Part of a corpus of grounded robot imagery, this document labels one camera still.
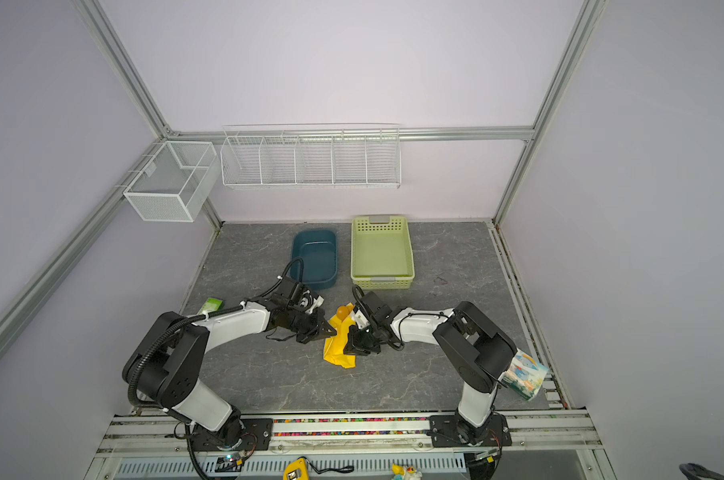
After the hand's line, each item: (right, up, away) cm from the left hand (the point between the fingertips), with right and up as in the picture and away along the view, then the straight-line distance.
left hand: (336, 336), depth 85 cm
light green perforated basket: (+14, +23, +27) cm, 38 cm away
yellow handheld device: (-7, -26, -15) cm, 31 cm away
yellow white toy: (+18, -26, -19) cm, 36 cm away
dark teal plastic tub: (-11, +25, +28) cm, 39 cm away
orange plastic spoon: (+1, +5, +9) cm, 10 cm away
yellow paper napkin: (-1, -3, 0) cm, 3 cm away
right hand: (+2, -6, +1) cm, 6 cm away
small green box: (-43, +7, +11) cm, 45 cm away
